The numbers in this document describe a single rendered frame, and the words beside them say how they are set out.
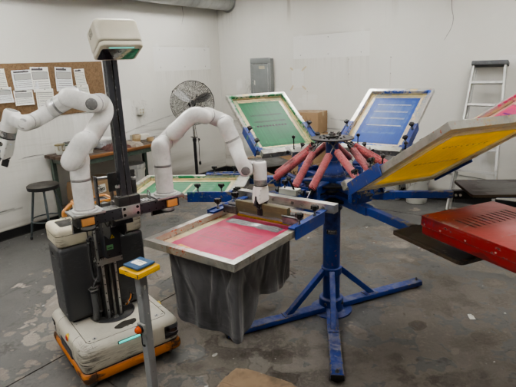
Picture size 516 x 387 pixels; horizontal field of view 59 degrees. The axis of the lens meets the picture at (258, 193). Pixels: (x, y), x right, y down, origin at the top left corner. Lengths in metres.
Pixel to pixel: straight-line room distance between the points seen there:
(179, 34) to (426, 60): 3.57
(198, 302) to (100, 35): 1.33
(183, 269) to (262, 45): 5.55
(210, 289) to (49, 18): 4.51
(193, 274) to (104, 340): 0.86
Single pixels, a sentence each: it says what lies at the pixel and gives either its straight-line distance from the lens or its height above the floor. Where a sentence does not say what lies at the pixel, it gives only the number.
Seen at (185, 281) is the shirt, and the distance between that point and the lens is 2.40.
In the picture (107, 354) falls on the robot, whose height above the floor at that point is 0.21.
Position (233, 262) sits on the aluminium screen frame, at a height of 0.99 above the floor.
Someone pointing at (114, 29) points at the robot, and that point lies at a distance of 2.29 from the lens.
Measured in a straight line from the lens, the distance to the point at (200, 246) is 2.30.
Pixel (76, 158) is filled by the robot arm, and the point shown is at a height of 1.42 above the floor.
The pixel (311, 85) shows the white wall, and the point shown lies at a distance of 7.04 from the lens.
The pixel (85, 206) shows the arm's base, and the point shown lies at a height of 1.17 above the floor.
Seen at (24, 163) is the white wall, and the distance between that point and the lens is 5.94.
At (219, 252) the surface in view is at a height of 0.96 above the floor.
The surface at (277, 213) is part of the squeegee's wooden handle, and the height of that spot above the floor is 1.03.
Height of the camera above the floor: 1.80
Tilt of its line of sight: 15 degrees down
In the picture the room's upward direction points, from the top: 2 degrees counter-clockwise
